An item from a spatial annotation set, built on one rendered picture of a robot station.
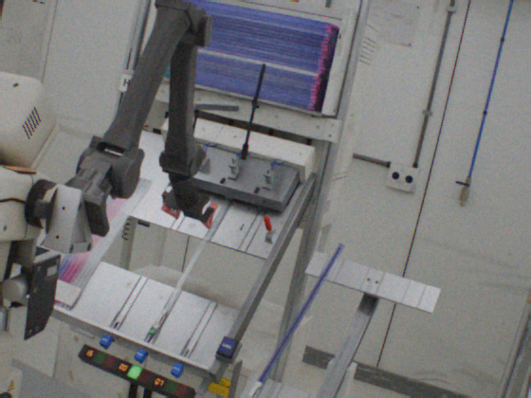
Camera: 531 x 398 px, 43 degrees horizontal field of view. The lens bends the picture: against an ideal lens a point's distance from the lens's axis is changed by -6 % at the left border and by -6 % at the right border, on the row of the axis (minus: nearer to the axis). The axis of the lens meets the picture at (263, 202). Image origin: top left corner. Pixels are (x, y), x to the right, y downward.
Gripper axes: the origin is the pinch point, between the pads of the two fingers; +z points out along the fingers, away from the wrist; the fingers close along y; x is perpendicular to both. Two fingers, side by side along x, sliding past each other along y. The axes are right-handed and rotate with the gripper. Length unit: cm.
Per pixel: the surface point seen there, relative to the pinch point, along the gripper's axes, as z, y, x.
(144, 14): -14, 50, -63
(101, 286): 12.8, 21.3, 22.2
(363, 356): 192, -28, -64
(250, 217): 14.2, -8.1, -15.3
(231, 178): 7.8, 0.3, -22.2
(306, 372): 192, -3, -45
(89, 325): 11.8, 17.5, 34.8
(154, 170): 13.9, 28.5, -21.7
